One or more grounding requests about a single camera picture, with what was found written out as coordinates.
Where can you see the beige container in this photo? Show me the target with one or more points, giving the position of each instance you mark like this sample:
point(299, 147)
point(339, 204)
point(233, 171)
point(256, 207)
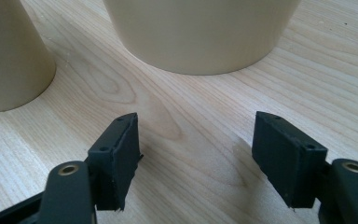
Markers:
point(199, 34)

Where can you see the beige tapered cup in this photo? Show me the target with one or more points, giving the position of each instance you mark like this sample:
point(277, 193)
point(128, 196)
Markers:
point(9, 56)

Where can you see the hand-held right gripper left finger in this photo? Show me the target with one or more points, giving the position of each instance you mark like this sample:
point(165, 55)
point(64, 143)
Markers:
point(115, 161)

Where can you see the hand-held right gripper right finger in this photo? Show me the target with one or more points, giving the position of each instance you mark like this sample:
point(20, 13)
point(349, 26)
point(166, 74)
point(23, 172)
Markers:
point(287, 161)

